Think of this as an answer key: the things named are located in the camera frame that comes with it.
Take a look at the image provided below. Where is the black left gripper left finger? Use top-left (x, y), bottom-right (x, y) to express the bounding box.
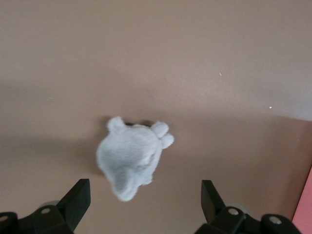
top-left (0, 178), bottom-right (91, 234)

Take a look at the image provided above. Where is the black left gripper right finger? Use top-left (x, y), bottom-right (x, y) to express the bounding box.
top-left (196, 179), bottom-right (299, 234)

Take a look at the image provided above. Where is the grey plush toy keychain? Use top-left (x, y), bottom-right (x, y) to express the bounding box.
top-left (95, 116), bottom-right (175, 202)

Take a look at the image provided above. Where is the pink plastic box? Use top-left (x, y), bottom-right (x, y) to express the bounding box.
top-left (291, 165), bottom-right (312, 234)

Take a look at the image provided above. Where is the brown table mat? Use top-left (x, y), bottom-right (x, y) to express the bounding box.
top-left (0, 0), bottom-right (312, 234)

